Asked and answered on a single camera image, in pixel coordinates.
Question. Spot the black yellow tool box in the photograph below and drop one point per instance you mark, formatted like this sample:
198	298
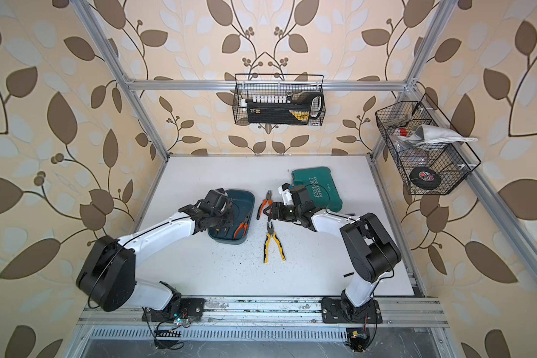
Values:
278	113

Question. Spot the black tape roll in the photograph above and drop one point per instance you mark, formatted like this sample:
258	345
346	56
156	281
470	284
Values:
425	178

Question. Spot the aluminium front rail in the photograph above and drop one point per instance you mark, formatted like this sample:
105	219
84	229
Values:
396	312

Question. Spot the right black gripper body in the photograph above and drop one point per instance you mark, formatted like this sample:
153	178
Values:
287	212

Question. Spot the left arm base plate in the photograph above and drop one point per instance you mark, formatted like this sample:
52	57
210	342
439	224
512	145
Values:
186	309

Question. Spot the right black wire basket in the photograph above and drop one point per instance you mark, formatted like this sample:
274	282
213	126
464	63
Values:
454	161

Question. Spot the orange needle nose pliers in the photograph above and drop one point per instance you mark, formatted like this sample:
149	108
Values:
242	228

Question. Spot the orange combination pliers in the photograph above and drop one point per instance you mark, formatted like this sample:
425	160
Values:
265	203

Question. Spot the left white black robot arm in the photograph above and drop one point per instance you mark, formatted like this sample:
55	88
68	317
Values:
109	274

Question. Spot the grey cloth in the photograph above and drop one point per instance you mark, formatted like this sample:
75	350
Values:
433	135

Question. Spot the back black wire basket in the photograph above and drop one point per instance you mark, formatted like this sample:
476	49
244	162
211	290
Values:
279	88

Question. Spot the dark teal storage tray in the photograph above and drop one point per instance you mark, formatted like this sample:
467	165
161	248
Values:
243	202

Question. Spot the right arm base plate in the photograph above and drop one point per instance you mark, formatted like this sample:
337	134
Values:
342	311

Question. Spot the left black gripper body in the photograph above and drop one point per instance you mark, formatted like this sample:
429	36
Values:
224	220

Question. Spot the green plastic tool case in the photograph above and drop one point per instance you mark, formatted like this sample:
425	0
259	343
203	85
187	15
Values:
320	185

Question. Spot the black wire basket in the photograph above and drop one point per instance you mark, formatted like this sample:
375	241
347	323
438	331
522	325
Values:
279	88
454	161

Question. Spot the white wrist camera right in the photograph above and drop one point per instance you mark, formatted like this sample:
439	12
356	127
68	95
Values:
284	190

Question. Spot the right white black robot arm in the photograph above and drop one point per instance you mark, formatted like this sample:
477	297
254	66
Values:
371	250

